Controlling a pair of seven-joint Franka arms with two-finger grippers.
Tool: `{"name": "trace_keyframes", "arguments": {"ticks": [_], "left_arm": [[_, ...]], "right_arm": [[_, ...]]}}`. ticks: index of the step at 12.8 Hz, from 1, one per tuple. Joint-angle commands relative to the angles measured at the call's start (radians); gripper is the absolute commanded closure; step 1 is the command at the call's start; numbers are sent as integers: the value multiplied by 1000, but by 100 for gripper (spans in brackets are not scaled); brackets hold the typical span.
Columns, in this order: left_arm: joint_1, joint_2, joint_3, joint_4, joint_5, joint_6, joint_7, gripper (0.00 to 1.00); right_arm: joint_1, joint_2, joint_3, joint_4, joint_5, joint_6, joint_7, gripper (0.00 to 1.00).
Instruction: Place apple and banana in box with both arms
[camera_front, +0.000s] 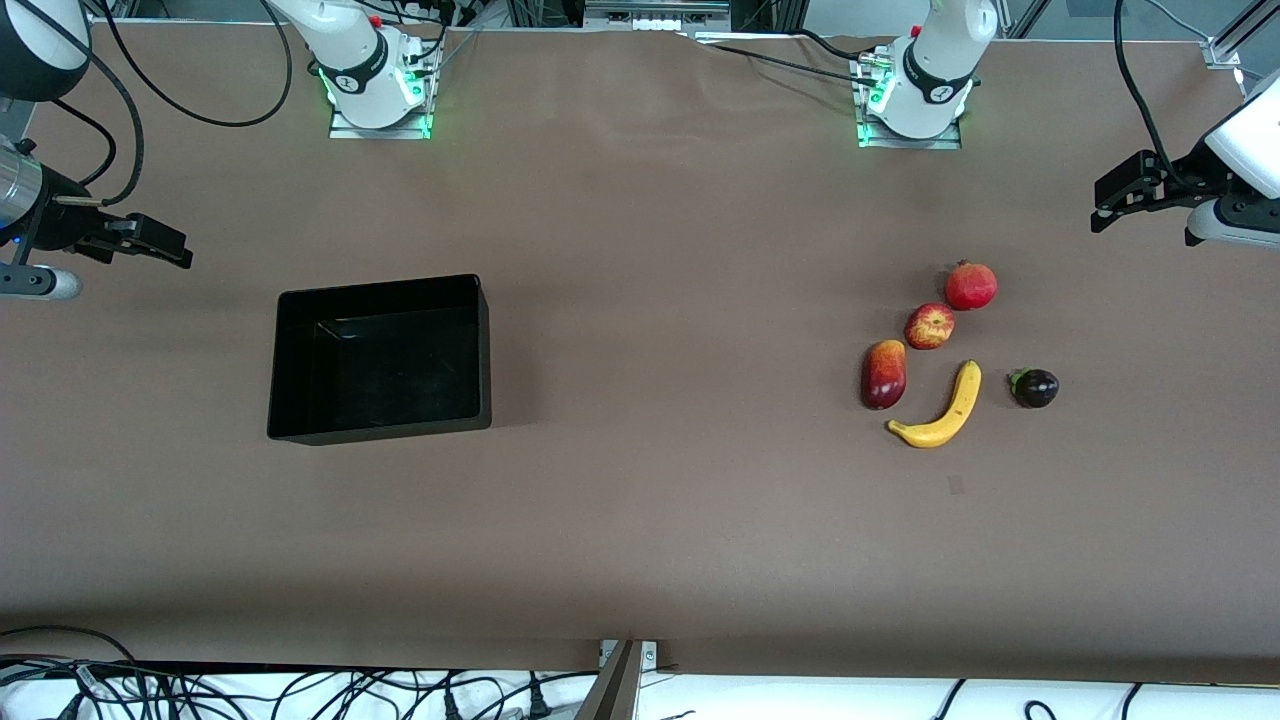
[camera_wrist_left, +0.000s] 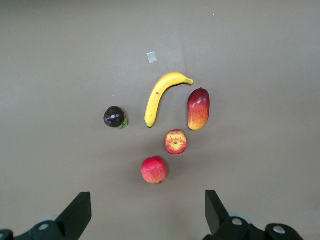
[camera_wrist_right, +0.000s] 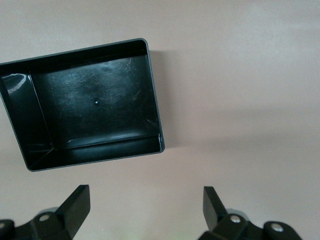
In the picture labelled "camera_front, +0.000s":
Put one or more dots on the white power strip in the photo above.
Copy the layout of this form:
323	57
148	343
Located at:
655	20

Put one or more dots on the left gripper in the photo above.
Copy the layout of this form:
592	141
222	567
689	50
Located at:
1187	184

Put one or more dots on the small metal bracket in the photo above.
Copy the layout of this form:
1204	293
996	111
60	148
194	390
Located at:
650	655

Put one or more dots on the aluminium corner frame profile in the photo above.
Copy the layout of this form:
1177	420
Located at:
1225	50

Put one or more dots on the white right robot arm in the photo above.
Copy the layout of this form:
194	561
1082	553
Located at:
350	45

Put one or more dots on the black plastic box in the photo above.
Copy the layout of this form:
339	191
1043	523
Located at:
380	370

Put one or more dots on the yellow banana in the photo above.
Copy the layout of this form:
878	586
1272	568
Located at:
962	400

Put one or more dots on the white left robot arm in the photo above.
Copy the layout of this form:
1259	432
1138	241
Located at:
940	50

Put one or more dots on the red pomegranate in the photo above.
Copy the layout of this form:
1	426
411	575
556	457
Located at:
971	287

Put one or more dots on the red yellow apple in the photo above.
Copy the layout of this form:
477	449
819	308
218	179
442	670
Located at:
930	327

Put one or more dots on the red yellow mango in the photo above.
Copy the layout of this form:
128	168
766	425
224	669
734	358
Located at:
884	375

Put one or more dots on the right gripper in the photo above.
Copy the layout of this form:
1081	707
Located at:
62	222

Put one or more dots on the small dark purple eggplant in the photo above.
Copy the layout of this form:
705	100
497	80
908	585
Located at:
1037	388

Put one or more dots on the aluminium table leg profile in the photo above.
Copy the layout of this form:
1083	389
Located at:
615	695

